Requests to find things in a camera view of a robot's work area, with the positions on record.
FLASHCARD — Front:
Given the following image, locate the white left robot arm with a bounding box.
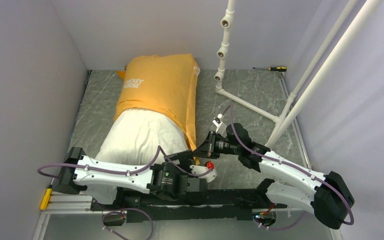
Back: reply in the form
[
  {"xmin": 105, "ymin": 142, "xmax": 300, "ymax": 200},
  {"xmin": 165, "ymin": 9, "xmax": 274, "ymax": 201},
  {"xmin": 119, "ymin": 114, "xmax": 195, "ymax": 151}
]
[{"xmin": 53, "ymin": 147, "xmax": 217, "ymax": 210}]

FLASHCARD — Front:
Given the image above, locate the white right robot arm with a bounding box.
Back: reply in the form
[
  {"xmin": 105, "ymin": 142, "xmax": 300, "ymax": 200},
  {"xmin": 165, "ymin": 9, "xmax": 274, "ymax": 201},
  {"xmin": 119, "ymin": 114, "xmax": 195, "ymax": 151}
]
[{"xmin": 192, "ymin": 123, "xmax": 355, "ymax": 230}]

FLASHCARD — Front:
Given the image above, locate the yellow pillowcase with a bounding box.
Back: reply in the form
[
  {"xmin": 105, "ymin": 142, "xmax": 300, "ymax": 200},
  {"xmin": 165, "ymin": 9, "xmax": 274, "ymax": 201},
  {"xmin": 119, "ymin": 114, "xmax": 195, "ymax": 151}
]
[{"xmin": 114, "ymin": 53, "xmax": 200, "ymax": 150}]

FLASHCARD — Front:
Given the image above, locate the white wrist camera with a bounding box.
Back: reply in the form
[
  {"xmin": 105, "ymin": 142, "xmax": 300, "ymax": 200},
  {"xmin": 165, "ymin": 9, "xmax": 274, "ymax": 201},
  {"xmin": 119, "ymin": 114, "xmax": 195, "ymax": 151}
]
[
  {"xmin": 189, "ymin": 161, "xmax": 218, "ymax": 183},
  {"xmin": 212, "ymin": 113, "xmax": 227, "ymax": 135}
]

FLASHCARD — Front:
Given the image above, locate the white pvc pipe frame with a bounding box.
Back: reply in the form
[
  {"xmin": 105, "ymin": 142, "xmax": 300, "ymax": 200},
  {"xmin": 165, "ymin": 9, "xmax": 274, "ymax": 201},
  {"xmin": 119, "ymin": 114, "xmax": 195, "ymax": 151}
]
[{"xmin": 214, "ymin": 0, "xmax": 380, "ymax": 148}]

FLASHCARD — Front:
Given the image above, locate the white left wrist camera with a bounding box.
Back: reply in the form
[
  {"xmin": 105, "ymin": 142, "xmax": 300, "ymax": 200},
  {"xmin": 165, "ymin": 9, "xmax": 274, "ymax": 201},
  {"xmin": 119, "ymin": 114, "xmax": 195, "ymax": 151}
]
[{"xmin": 189, "ymin": 161, "xmax": 218, "ymax": 183}]

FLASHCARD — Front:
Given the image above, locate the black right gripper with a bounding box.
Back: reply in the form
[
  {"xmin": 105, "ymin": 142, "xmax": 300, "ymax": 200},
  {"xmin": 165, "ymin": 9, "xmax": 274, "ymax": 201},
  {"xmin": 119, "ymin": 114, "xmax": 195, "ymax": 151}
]
[{"xmin": 192, "ymin": 130, "xmax": 241, "ymax": 159}]

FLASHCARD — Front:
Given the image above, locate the aluminium table edge rail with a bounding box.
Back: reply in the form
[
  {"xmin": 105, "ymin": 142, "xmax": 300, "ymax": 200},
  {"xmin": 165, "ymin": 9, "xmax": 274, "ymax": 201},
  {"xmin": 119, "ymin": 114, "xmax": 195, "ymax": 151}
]
[{"xmin": 279, "ymin": 72, "xmax": 312, "ymax": 169}]

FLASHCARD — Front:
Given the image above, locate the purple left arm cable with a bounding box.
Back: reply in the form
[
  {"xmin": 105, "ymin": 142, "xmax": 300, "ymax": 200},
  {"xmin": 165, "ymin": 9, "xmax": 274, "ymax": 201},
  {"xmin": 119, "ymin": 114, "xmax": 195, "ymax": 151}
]
[{"xmin": 36, "ymin": 145, "xmax": 214, "ymax": 180}]

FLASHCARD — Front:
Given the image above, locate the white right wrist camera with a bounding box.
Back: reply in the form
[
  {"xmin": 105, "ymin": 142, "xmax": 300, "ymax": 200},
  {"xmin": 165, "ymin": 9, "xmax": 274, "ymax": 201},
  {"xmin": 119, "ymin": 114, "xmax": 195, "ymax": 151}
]
[{"xmin": 212, "ymin": 113, "xmax": 227, "ymax": 135}]

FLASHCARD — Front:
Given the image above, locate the white pillow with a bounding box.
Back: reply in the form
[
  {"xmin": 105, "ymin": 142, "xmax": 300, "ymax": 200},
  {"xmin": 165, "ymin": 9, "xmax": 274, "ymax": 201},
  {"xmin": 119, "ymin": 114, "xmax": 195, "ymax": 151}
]
[{"xmin": 95, "ymin": 108, "xmax": 189, "ymax": 165}]

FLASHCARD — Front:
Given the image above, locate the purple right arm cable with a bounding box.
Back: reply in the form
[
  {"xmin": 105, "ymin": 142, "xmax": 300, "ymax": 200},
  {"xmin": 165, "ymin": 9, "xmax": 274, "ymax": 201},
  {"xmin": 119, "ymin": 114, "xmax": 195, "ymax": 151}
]
[{"xmin": 221, "ymin": 105, "xmax": 355, "ymax": 232}]

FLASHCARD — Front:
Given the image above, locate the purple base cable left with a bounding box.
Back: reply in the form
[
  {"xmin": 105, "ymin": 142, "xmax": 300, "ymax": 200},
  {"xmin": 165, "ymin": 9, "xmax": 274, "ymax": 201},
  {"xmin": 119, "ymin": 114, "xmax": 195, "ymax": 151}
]
[{"xmin": 101, "ymin": 207, "xmax": 155, "ymax": 240}]

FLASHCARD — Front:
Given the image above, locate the yellow black screwdriver right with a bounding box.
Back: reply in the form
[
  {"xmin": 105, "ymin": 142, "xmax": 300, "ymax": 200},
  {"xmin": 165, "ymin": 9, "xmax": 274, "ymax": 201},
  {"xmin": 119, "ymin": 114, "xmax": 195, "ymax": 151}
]
[{"xmin": 252, "ymin": 66, "xmax": 287, "ymax": 73}]

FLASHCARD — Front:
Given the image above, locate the yellow screwdriver near base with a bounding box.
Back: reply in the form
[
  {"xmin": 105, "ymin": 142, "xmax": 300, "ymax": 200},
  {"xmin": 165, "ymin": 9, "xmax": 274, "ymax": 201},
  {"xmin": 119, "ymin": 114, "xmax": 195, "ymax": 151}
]
[{"xmin": 39, "ymin": 179, "xmax": 54, "ymax": 211}]

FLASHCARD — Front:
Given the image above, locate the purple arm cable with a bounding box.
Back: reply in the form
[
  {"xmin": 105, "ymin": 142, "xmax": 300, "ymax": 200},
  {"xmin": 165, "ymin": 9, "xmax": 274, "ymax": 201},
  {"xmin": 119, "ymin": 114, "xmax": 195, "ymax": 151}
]
[
  {"xmin": 36, "ymin": 145, "xmax": 214, "ymax": 180},
  {"xmin": 221, "ymin": 105, "xmax": 355, "ymax": 232}
]

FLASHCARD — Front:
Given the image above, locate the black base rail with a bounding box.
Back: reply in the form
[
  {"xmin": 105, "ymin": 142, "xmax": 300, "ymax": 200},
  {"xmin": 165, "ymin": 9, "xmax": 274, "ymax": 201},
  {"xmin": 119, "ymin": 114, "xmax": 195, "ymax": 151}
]
[{"xmin": 90, "ymin": 188, "xmax": 270, "ymax": 223}]

